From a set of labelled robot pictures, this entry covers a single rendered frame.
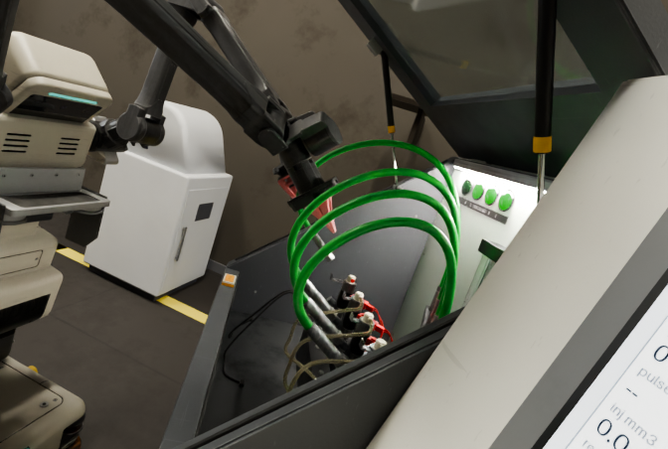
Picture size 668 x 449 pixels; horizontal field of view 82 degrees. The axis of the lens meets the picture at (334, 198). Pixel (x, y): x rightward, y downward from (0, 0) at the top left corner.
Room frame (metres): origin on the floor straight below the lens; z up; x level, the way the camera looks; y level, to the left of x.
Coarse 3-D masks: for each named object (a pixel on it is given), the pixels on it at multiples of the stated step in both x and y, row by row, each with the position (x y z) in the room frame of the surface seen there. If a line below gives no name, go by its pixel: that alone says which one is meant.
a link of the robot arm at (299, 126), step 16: (320, 112) 0.73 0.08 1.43; (288, 128) 0.75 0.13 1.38; (304, 128) 0.71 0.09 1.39; (320, 128) 0.72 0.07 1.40; (336, 128) 0.76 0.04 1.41; (272, 144) 0.71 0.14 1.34; (288, 144) 0.72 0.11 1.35; (304, 144) 0.73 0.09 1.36; (320, 144) 0.72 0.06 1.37; (336, 144) 0.73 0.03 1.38
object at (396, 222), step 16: (368, 224) 0.51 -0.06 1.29; (384, 224) 0.52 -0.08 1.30; (400, 224) 0.52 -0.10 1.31; (416, 224) 0.52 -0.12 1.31; (432, 224) 0.53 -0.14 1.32; (336, 240) 0.51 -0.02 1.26; (448, 240) 0.54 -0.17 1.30; (320, 256) 0.50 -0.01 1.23; (448, 256) 0.54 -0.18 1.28; (304, 272) 0.50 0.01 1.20; (448, 272) 0.54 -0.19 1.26; (448, 288) 0.54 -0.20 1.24; (448, 304) 0.54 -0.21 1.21; (304, 320) 0.50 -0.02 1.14; (320, 336) 0.51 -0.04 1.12; (336, 352) 0.52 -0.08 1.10; (336, 368) 0.52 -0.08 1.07
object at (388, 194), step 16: (384, 192) 0.60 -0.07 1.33; (400, 192) 0.60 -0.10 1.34; (416, 192) 0.61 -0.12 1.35; (336, 208) 0.59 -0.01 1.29; (352, 208) 0.59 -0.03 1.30; (320, 224) 0.58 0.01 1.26; (448, 224) 0.62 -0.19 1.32; (304, 240) 0.58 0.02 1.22; (304, 304) 0.58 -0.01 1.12; (320, 320) 0.59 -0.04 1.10; (432, 320) 0.63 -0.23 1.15
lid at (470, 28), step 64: (384, 0) 0.90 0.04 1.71; (448, 0) 0.69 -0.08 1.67; (512, 0) 0.57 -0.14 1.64; (576, 0) 0.46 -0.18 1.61; (640, 0) 0.42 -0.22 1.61; (448, 64) 0.86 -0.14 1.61; (512, 64) 0.67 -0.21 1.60; (576, 64) 0.55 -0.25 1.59; (640, 64) 0.44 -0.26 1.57; (448, 128) 1.08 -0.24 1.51; (512, 128) 0.78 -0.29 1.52; (576, 128) 0.61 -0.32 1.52
